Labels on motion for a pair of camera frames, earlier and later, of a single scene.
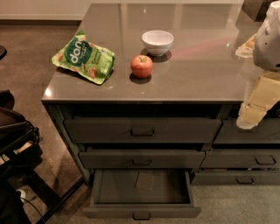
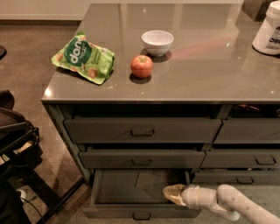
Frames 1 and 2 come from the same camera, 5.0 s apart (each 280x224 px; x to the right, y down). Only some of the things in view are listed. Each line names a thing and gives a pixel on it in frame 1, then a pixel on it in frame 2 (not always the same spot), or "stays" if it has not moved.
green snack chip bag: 80,55 stays
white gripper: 268,46 to 190,196
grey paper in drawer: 145,181 stays
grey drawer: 142,194 stays
